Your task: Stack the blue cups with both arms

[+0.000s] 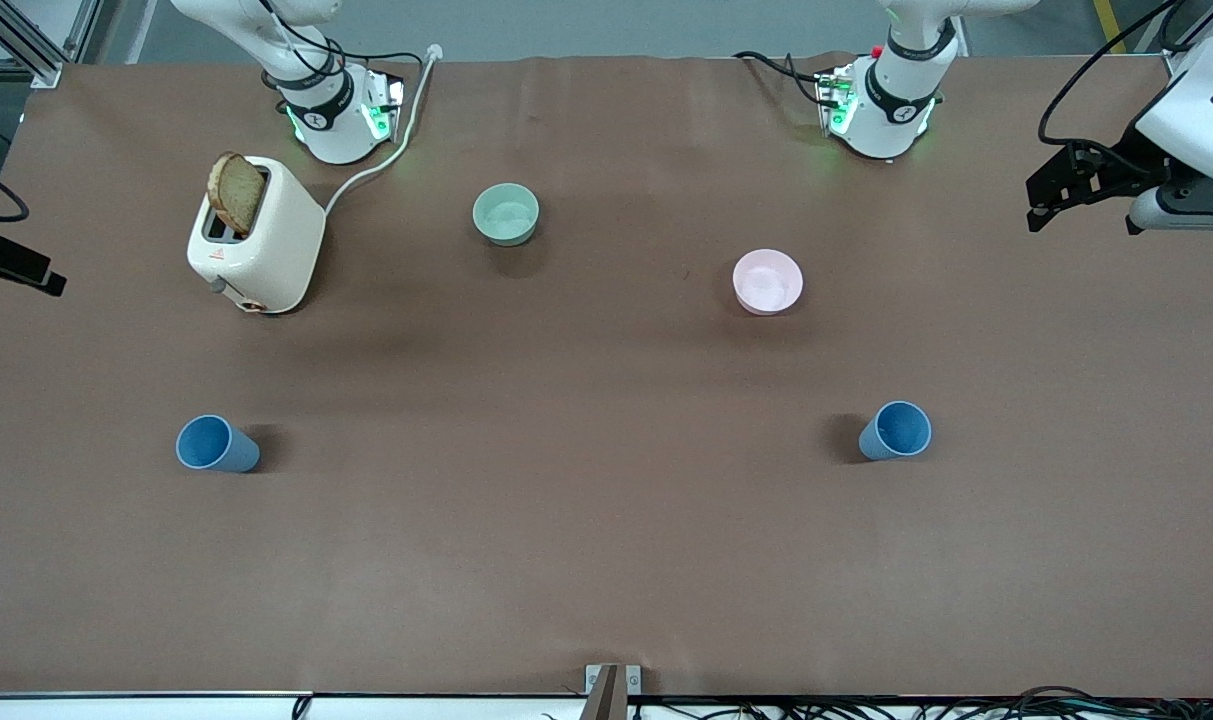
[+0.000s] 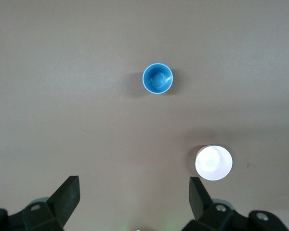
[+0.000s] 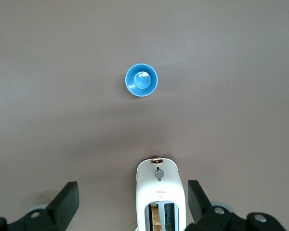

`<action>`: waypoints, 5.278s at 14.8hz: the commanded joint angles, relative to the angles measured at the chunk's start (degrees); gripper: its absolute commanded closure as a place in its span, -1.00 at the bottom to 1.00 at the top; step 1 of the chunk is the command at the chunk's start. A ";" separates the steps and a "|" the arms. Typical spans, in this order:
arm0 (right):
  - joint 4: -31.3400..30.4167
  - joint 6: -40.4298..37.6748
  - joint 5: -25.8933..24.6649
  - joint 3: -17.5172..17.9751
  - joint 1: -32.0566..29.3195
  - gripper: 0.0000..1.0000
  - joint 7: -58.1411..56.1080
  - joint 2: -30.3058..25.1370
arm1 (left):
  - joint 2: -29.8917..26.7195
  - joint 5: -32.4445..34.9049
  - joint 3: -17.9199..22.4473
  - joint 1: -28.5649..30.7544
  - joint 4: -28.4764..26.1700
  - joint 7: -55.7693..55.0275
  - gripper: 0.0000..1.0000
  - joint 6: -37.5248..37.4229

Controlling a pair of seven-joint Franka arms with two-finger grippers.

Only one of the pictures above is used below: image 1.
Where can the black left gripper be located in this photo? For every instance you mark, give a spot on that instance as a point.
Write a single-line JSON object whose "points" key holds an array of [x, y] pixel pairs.
{"points": [[1123, 164]]}

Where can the blue plastic cup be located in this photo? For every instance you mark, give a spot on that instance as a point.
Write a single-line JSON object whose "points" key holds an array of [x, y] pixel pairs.
{"points": [[206, 443], [901, 430]]}

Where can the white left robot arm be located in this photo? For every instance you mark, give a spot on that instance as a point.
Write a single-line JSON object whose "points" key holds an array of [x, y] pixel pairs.
{"points": [[896, 115]]}

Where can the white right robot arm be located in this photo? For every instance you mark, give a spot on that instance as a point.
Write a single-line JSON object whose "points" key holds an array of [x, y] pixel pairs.
{"points": [[336, 140]]}

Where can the brown bread slice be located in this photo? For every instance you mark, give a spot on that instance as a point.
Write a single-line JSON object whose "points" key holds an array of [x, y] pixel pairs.
{"points": [[236, 192]]}

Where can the cream white toaster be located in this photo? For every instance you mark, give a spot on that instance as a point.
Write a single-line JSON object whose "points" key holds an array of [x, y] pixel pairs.
{"points": [[276, 250]]}

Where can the pale pink bowl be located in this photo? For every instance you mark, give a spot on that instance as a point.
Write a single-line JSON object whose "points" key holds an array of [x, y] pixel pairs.
{"points": [[768, 282]]}

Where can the mint green bowl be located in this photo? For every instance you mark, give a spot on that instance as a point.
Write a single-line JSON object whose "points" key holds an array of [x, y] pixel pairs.
{"points": [[506, 215]]}

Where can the brown table cover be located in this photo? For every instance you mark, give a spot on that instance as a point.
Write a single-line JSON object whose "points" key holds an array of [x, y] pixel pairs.
{"points": [[606, 520]]}

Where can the aluminium frame post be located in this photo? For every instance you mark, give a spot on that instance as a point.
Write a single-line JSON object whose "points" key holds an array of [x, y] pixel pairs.
{"points": [[1179, 63], [41, 70]]}

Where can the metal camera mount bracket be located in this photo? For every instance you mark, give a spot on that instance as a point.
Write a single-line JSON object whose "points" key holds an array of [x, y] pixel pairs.
{"points": [[606, 695]]}

